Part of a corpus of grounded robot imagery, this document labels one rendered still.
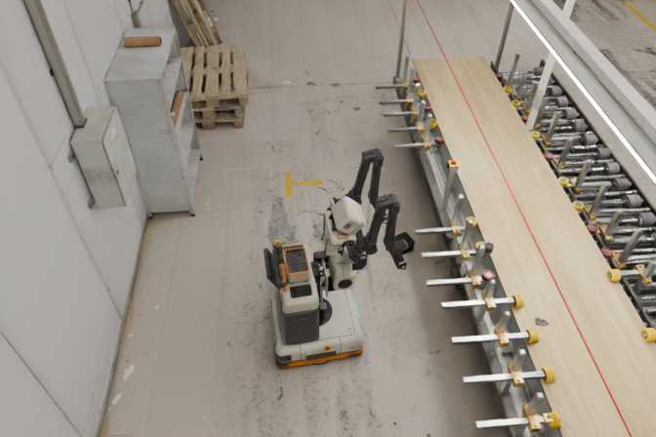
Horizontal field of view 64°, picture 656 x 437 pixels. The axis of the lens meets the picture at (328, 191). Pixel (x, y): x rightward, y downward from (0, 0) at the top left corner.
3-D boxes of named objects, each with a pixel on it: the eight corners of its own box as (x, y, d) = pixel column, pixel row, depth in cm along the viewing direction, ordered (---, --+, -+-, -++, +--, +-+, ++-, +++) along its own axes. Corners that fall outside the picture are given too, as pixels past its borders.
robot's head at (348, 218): (335, 230, 332) (350, 216, 326) (328, 207, 347) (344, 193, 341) (350, 238, 340) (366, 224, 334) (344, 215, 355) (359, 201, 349)
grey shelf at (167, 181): (148, 218, 516) (102, 81, 410) (162, 160, 582) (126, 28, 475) (194, 216, 519) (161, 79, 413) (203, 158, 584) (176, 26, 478)
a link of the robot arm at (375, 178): (372, 148, 341) (376, 159, 333) (381, 147, 342) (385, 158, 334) (366, 196, 370) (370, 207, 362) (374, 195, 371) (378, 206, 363)
